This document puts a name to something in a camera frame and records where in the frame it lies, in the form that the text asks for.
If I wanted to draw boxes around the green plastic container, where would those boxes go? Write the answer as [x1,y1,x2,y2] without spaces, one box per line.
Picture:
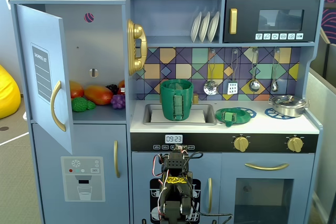
[160,79,195,121]

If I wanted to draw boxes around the yellow bean bag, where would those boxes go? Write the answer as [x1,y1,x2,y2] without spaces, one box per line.
[0,64,21,120]

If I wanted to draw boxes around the green toy vegetable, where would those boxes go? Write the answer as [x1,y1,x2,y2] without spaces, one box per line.
[71,97,97,113]

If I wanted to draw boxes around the green plastic lid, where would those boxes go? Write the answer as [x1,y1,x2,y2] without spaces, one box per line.
[215,107,254,127]

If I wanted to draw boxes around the orange red toy mango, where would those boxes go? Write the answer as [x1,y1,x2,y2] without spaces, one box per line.
[83,84,114,106]

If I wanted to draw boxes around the gold stove knob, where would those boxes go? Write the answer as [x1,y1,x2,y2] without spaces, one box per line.
[233,135,249,153]
[287,135,305,153]

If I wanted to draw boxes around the yellow black tape wrap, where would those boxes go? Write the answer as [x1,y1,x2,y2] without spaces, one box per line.
[165,176,187,185]

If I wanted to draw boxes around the white toy plate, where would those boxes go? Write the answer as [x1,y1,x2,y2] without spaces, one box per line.
[198,11,211,43]
[190,11,203,43]
[207,11,220,43]

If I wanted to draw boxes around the black microwave door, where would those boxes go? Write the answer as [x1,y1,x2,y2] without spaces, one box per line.
[223,0,320,44]

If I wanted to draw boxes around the gold microwave handle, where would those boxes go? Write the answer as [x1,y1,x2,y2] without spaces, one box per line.
[229,8,238,35]

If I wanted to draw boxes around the steel toy pot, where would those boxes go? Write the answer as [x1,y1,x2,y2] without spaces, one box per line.
[268,98,310,118]

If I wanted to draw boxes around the steel skimmer spoon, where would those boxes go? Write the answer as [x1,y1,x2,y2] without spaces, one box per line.
[203,48,219,95]

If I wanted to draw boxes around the purple toy grapes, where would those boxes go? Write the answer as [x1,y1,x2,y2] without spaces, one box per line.
[110,94,126,109]

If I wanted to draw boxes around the gold dishwasher door handle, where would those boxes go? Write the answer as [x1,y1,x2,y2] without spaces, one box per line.
[207,177,213,214]

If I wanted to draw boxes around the gold oven door handle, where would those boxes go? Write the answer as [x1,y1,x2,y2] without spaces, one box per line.
[244,163,289,171]

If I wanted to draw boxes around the black cable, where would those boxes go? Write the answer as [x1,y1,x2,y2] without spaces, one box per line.
[193,197,234,224]

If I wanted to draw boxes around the steel ladle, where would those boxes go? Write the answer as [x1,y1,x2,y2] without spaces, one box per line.
[248,48,261,93]

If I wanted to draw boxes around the blue cabinet door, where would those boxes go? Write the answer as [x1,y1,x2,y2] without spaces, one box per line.
[15,4,73,155]

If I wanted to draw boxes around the gold slim straight door handle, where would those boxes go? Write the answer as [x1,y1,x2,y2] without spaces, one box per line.
[113,140,121,179]

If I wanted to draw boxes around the steel pot lid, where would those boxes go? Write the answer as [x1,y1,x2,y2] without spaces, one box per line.
[271,94,307,107]

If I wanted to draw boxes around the gold curved fridge door handle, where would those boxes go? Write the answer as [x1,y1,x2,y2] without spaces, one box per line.
[50,80,67,132]

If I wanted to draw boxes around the red orange toy peach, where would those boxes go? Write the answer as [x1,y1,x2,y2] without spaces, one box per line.
[69,80,85,99]

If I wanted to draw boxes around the grey toy sink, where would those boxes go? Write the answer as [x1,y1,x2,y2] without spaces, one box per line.
[143,103,218,126]

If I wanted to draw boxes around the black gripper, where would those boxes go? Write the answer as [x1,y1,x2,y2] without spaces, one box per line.
[164,152,194,176]

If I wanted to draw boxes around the blue door with dishwasher print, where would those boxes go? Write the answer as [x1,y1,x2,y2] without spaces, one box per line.
[131,152,223,224]

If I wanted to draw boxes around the steel slotted spatula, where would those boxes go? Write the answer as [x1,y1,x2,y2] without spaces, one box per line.
[227,48,239,95]

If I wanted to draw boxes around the blue toy kitchen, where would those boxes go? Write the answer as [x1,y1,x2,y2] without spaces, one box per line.
[9,0,326,224]

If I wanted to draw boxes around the steel small spoon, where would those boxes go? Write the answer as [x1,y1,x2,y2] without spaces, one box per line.
[270,47,280,93]

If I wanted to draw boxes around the grey desk divider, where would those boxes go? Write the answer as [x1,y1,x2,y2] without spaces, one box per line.
[307,66,336,224]

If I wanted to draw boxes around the blue oven door with window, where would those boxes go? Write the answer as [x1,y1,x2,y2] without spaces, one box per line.
[221,153,315,224]

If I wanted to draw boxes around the gold toy telephone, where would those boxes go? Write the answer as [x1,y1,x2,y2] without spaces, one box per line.
[127,19,148,76]

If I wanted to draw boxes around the blue door with dispenser print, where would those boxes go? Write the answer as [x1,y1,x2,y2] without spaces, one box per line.
[31,123,130,224]

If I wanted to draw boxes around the red white servo wire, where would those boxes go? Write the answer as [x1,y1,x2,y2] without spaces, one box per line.
[151,154,169,183]

